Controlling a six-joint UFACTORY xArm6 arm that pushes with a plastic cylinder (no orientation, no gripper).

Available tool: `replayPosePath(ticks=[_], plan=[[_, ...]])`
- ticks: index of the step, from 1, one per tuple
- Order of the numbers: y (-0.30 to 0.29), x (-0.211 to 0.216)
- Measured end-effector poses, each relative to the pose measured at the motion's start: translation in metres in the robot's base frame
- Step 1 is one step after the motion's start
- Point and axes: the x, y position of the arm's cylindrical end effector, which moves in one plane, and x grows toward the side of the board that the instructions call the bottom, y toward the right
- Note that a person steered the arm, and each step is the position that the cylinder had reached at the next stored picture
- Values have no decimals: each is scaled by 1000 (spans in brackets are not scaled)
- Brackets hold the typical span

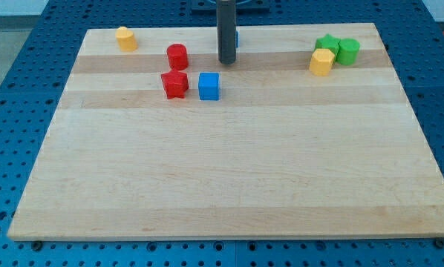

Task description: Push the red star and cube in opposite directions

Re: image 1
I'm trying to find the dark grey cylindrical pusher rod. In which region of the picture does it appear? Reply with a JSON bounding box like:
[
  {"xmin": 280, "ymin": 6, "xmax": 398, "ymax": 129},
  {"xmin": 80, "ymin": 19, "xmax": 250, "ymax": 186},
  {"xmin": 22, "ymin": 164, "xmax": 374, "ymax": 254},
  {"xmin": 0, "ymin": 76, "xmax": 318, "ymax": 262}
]
[{"xmin": 216, "ymin": 0, "xmax": 236, "ymax": 65}]

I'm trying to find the blue cube block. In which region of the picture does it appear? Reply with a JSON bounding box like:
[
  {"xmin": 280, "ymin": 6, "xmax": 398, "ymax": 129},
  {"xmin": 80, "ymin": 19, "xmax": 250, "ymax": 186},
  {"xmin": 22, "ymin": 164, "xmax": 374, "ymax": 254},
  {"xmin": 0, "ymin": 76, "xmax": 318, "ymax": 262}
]
[{"xmin": 198, "ymin": 73, "xmax": 219, "ymax": 101}]

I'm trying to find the red star block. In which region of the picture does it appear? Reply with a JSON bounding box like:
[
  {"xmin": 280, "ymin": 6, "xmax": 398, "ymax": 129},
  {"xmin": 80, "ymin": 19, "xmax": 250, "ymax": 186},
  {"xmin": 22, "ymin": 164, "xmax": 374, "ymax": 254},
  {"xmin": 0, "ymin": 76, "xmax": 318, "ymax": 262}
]
[{"xmin": 161, "ymin": 70, "xmax": 189, "ymax": 99}]

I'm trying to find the green star block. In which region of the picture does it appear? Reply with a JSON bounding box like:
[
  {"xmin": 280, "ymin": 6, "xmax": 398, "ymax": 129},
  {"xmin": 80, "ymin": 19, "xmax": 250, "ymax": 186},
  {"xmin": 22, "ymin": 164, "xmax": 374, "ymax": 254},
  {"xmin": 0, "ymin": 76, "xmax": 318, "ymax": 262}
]
[{"xmin": 315, "ymin": 33, "xmax": 341, "ymax": 60}]

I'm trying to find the red cylinder block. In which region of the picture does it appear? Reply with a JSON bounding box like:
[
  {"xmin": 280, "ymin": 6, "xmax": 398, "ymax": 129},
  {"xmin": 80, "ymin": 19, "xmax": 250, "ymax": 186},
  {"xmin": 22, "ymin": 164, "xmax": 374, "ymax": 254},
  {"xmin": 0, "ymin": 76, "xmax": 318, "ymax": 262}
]
[{"xmin": 166, "ymin": 43, "xmax": 189, "ymax": 70}]

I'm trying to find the yellow heart block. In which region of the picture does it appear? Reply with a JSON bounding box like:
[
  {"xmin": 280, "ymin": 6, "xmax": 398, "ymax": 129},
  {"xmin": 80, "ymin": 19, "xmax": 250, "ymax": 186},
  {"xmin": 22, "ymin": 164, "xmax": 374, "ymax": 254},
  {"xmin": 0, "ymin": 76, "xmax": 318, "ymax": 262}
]
[{"xmin": 115, "ymin": 26, "xmax": 138, "ymax": 52}]

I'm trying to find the yellow hexagon block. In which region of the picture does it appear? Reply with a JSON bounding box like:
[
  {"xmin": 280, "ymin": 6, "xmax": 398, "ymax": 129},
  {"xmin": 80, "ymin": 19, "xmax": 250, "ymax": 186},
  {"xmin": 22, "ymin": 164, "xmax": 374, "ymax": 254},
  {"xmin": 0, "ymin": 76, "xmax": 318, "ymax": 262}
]
[{"xmin": 309, "ymin": 48, "xmax": 335, "ymax": 76}]

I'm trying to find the green cylinder block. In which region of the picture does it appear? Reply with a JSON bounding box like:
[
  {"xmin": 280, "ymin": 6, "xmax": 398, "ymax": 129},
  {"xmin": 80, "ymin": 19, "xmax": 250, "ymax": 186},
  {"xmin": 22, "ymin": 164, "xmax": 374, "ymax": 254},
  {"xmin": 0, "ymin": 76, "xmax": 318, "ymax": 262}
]
[{"xmin": 336, "ymin": 38, "xmax": 360, "ymax": 65}]

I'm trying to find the light wooden board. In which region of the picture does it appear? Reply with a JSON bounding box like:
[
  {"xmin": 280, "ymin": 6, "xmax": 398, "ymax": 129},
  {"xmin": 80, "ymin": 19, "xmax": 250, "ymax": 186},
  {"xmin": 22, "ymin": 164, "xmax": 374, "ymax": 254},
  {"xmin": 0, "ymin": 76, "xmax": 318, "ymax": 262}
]
[{"xmin": 7, "ymin": 23, "xmax": 444, "ymax": 241}]

